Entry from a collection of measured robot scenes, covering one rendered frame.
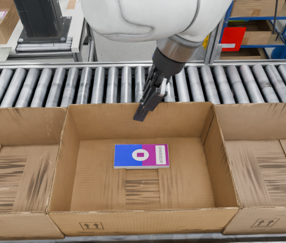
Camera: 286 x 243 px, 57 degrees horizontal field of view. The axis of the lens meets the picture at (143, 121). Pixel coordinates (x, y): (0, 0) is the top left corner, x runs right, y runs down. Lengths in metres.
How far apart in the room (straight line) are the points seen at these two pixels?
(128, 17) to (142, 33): 0.04
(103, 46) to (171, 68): 2.27
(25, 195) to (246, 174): 0.62
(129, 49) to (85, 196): 2.15
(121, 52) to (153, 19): 2.34
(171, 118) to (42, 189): 0.41
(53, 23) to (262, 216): 1.31
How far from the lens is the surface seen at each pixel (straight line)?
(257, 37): 1.97
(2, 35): 1.62
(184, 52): 0.56
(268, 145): 0.92
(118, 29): 0.38
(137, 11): 0.37
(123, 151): 0.80
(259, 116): 0.83
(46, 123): 0.81
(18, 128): 0.86
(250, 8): 1.84
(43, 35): 1.60
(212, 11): 0.50
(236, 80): 1.32
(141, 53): 2.70
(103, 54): 2.72
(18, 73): 1.42
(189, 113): 0.76
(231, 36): 1.38
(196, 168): 0.80
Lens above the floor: 1.57
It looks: 50 degrees down
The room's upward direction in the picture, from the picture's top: straight up
